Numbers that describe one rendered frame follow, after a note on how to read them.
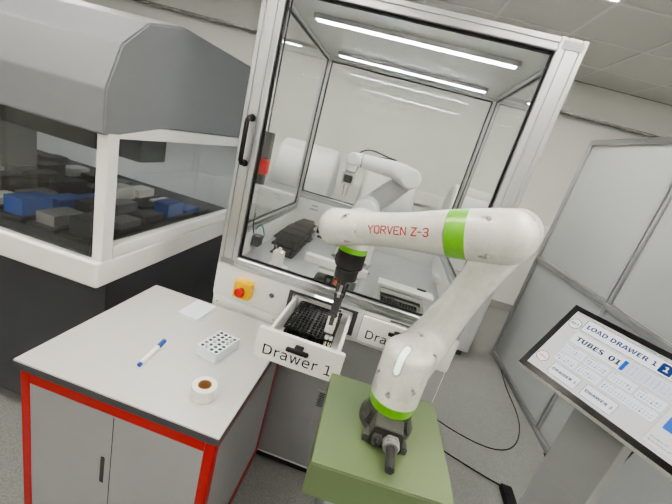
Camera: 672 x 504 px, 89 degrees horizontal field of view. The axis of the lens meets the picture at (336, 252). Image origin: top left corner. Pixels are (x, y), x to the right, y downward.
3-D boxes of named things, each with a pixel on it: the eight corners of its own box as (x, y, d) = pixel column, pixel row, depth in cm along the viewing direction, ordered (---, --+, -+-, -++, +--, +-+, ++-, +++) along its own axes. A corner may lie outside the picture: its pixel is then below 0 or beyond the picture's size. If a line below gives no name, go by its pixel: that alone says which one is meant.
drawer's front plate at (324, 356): (336, 384, 110) (345, 356, 107) (252, 354, 113) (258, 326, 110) (337, 381, 112) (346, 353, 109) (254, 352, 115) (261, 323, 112)
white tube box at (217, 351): (214, 364, 113) (216, 354, 112) (194, 353, 115) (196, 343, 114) (238, 347, 124) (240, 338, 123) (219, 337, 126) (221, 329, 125)
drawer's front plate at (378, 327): (426, 363, 136) (436, 340, 132) (356, 339, 139) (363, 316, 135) (426, 361, 137) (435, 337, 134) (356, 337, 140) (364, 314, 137)
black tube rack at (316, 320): (327, 357, 120) (331, 341, 118) (279, 340, 121) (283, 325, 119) (338, 327, 141) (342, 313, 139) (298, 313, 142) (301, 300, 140)
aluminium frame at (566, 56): (460, 342, 132) (590, 42, 101) (217, 261, 143) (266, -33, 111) (437, 267, 222) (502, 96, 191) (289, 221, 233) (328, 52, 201)
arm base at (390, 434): (412, 490, 77) (420, 470, 75) (348, 466, 79) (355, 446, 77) (411, 410, 101) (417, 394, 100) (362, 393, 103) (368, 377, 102)
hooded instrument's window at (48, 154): (95, 261, 125) (101, 134, 112) (-280, 132, 144) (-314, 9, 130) (237, 213, 234) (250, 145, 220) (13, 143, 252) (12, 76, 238)
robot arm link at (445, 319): (437, 364, 109) (557, 225, 88) (420, 387, 96) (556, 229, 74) (405, 336, 114) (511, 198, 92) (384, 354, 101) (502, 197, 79)
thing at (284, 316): (333, 375, 112) (338, 360, 110) (260, 349, 114) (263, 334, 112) (351, 320, 150) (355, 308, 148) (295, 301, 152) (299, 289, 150)
